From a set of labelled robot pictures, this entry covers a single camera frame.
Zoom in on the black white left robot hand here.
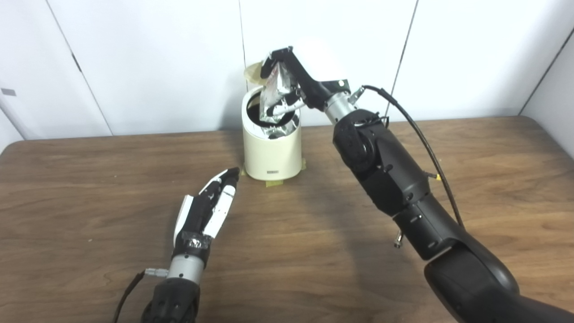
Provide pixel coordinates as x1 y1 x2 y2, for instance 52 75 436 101
173 167 241 257

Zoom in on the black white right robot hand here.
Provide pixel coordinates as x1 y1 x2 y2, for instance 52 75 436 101
261 38 353 116

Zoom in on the white green milk carton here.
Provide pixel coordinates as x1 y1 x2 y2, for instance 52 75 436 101
259 62 300 124

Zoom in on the cream round bin lid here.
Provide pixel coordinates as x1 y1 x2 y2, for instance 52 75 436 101
244 63 270 87

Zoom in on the cream-colored round bin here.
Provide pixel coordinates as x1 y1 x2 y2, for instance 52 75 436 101
241 85 302 181

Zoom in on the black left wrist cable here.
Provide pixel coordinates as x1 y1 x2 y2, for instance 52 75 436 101
112 267 169 323

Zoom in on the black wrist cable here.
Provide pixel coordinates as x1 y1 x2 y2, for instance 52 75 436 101
352 85 465 227
112 267 169 323

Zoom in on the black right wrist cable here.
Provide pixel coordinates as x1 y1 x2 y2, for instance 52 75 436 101
352 85 465 227

